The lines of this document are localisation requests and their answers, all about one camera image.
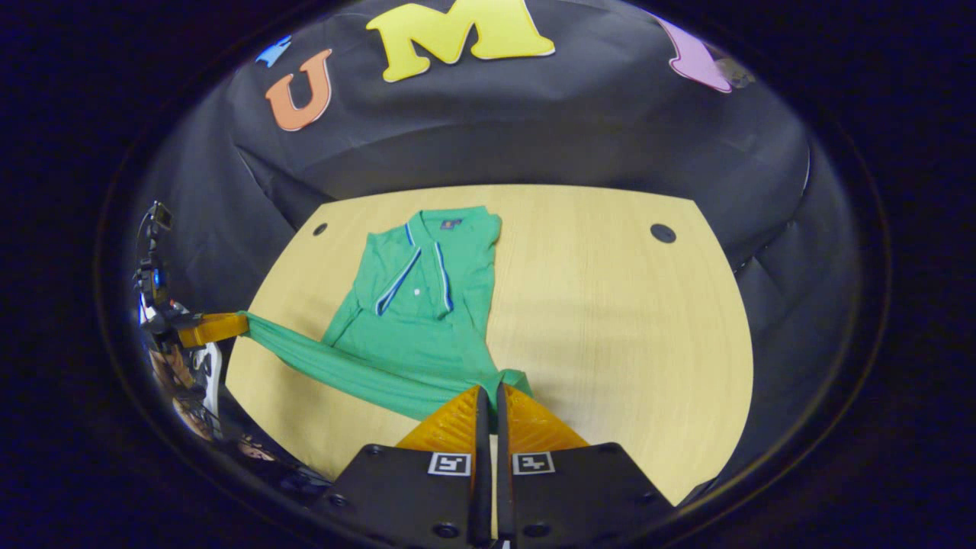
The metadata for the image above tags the black backdrop cloth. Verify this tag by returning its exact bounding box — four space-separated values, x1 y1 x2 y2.
114 0 870 496

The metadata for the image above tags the green T-shirt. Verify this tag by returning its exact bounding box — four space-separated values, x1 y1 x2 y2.
236 206 535 422

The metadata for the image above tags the person's patterned clothing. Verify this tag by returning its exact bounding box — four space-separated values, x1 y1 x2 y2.
141 343 336 496

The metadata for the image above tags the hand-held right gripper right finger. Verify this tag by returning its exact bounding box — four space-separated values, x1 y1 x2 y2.
496 382 676 549

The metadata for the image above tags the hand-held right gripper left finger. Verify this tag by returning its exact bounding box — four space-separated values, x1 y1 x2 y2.
320 384 493 549

